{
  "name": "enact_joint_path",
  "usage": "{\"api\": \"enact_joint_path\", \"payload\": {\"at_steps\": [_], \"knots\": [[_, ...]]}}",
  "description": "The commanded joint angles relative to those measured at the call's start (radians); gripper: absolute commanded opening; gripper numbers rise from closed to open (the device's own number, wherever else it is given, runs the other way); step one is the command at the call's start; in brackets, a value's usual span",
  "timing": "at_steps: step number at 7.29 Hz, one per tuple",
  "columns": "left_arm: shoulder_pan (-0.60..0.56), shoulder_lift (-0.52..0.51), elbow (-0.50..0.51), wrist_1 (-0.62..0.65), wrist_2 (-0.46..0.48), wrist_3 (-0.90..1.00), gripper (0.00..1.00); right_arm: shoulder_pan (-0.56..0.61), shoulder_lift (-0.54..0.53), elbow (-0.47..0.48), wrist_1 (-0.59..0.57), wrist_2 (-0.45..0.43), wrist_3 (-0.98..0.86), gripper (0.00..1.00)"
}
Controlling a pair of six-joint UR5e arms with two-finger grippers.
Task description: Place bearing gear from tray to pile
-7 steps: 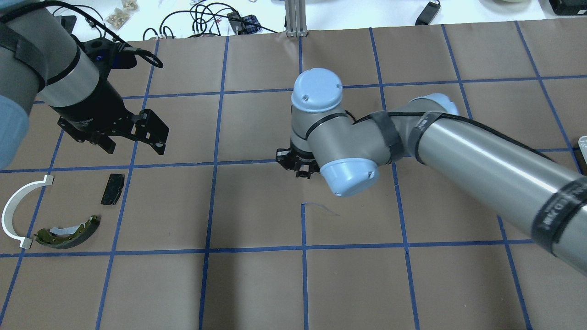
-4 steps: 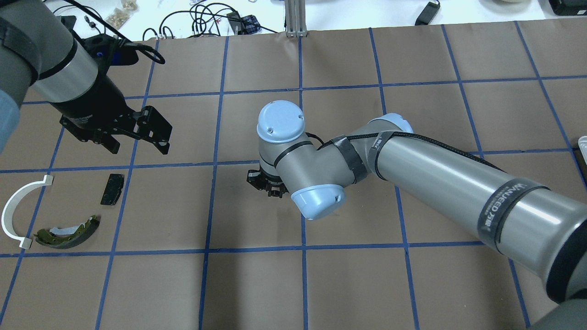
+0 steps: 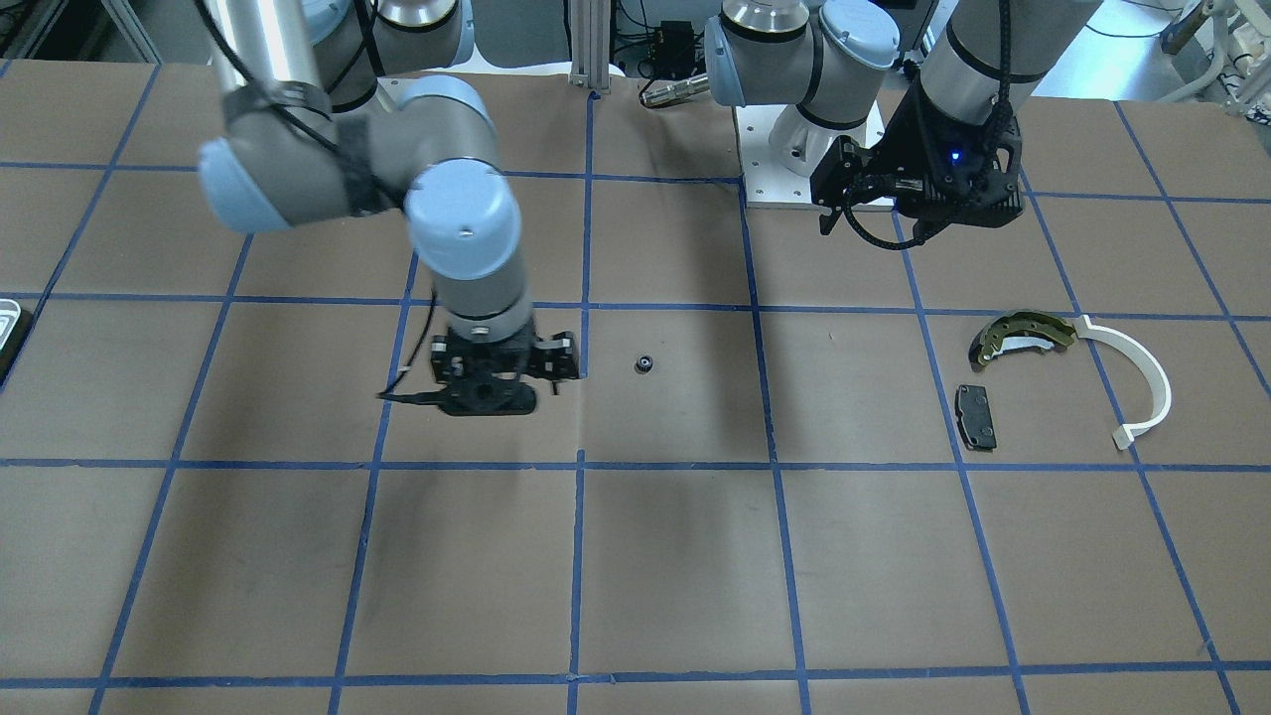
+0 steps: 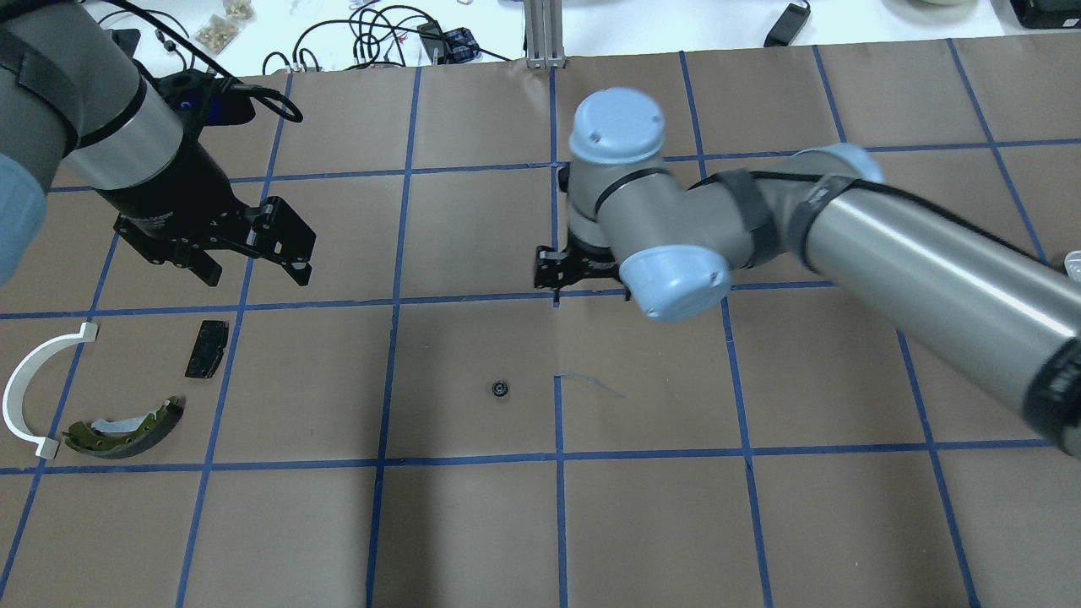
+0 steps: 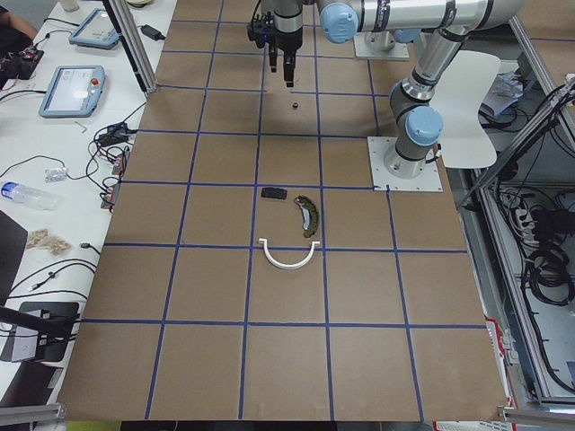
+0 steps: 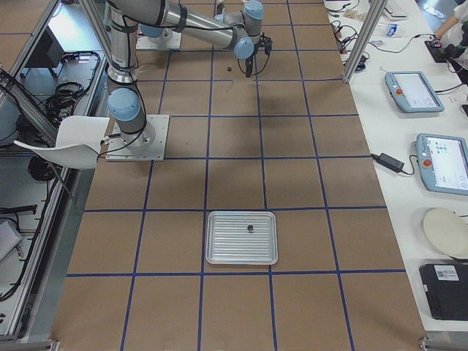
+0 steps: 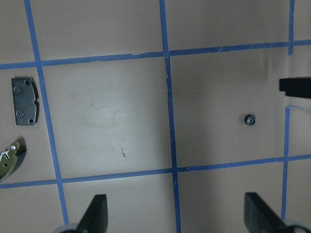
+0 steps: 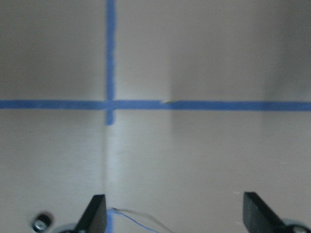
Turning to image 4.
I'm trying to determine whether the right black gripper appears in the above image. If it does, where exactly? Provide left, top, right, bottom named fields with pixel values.
left=557, top=232, right=629, bottom=296

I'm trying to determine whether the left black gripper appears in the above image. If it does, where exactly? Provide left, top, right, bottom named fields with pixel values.
left=98, top=144, right=317, bottom=287

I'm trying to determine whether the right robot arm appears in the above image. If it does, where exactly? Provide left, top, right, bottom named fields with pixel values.
left=533, top=85, right=1080, bottom=457

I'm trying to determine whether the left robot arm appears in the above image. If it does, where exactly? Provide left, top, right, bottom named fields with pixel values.
left=1, top=1, right=316, bottom=287

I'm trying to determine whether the black brake pad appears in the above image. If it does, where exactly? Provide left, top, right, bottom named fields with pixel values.
left=184, top=319, right=231, bottom=378

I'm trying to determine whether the bag of wooden pieces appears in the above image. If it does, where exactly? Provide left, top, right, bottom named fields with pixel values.
left=193, top=1, right=256, bottom=57

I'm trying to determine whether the olive brake shoe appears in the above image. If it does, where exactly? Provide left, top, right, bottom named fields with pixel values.
left=62, top=396, right=185, bottom=459

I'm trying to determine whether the black power adapter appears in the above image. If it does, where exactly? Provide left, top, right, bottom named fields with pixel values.
left=762, top=1, right=812, bottom=47

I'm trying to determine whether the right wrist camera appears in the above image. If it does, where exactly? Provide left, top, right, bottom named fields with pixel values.
left=532, top=244, right=571, bottom=291

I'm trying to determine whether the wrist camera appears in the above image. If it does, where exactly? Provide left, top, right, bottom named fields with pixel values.
left=151, top=69, right=256, bottom=136
left=532, top=244, right=571, bottom=291

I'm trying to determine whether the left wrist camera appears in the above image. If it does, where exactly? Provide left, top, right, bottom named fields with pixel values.
left=151, top=69, right=256, bottom=136

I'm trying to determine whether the aluminium frame post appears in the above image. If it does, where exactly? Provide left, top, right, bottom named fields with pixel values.
left=522, top=0, right=568, bottom=69

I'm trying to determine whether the white curved plastic bracket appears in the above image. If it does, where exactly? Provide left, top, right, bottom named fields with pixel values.
left=3, top=322, right=98, bottom=459

